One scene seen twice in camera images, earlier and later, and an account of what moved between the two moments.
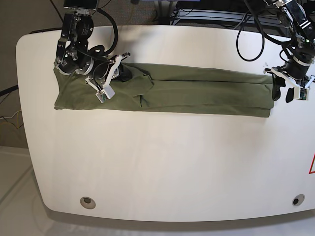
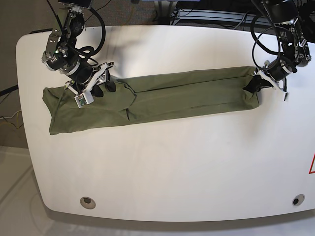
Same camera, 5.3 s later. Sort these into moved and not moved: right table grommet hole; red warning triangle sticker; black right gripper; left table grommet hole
Moved: black right gripper
Not moved: right table grommet hole; left table grommet hole; red warning triangle sticker
